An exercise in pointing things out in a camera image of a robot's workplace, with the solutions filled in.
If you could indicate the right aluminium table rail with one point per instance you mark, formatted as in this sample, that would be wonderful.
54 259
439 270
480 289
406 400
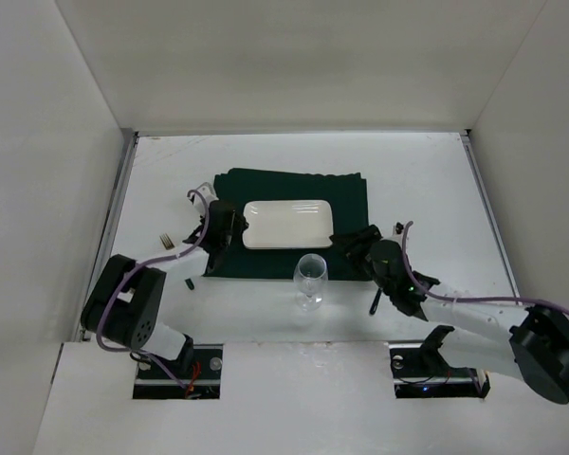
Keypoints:
472 161

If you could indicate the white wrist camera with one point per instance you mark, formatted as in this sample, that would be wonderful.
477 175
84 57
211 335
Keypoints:
400 233
202 196

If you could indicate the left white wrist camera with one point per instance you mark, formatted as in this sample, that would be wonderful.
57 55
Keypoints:
202 196

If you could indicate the clear wine glass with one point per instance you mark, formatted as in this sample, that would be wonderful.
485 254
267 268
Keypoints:
310 277

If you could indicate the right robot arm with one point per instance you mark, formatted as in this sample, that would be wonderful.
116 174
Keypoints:
522 338

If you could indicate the left aluminium table rail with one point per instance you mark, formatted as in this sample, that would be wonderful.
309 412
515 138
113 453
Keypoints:
112 215

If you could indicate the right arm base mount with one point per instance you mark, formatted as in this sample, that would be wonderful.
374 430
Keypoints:
420 372

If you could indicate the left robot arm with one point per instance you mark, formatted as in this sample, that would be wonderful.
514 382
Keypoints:
123 306

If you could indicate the gold knife dark handle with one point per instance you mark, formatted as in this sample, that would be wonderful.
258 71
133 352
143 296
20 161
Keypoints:
375 303

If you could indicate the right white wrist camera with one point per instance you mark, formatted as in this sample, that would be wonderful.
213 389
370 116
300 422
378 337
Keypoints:
400 233

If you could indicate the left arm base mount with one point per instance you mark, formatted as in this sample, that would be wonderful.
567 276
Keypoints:
200 381

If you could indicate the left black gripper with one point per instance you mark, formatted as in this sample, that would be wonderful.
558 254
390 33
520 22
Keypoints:
232 224

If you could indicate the gold fork dark handle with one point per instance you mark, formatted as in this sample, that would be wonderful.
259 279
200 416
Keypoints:
168 244

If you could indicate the white rectangular plate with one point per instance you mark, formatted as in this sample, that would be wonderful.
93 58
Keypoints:
288 224

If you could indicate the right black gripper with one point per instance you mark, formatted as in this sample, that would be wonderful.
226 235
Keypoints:
361 244

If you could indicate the aluminium table rail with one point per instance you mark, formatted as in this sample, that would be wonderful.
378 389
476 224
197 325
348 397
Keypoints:
112 215
472 161

